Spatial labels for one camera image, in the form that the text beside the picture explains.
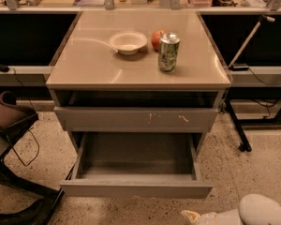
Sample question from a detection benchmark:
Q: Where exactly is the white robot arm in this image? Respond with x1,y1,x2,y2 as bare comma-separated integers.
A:
181,194,281,225

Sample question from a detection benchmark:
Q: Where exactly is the grey drawer cabinet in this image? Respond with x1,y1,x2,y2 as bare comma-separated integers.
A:
47,9,230,148

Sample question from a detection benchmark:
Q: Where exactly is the black chair base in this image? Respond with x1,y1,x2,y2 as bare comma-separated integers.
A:
0,160,64,225

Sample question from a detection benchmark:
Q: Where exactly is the white paper bowl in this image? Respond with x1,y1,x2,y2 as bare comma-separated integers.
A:
109,31,147,55

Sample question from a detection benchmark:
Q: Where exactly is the white stick with tip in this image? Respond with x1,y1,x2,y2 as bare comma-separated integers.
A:
228,15,275,69

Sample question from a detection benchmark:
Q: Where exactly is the red apple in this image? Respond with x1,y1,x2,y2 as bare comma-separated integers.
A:
151,30,166,51

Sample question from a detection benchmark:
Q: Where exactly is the black device on ledge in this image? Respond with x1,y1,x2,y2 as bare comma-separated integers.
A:
229,64,249,71

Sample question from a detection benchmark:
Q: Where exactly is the black cable left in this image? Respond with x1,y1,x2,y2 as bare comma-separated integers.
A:
6,67,41,167

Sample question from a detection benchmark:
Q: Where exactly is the green soda can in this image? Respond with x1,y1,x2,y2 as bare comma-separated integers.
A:
158,32,180,72

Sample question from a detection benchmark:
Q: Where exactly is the black power adapter left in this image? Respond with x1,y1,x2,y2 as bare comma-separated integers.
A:
0,64,9,72

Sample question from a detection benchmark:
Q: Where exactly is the black table leg stand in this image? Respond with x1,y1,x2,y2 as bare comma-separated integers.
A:
225,98,252,152

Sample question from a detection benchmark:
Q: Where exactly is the brown chair seat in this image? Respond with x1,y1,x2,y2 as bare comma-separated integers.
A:
0,91,38,137

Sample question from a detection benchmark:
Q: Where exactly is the grey drawer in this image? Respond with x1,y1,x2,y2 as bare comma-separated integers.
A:
60,133,213,199
54,107,217,133

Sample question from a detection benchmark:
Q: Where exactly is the grey top drawer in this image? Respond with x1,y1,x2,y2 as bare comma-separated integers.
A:
54,107,217,133

